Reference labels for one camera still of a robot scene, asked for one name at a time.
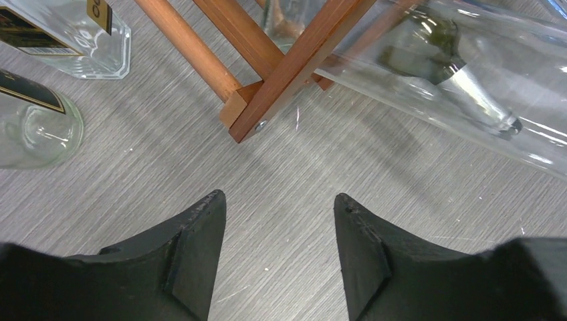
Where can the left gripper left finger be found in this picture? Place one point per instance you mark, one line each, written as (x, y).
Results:
(166, 272)

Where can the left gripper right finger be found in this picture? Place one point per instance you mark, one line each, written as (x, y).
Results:
(391, 274)

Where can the round clear bottle pink label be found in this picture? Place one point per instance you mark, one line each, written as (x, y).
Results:
(40, 127)

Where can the slim clear glass bottle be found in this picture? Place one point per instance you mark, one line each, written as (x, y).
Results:
(487, 74)

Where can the square clear liquor bottle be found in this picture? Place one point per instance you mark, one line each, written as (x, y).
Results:
(85, 39)

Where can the brown wooden wine rack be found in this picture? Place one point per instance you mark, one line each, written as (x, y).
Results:
(247, 109)

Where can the green bottle silver cap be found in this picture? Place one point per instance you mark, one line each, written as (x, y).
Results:
(425, 45)

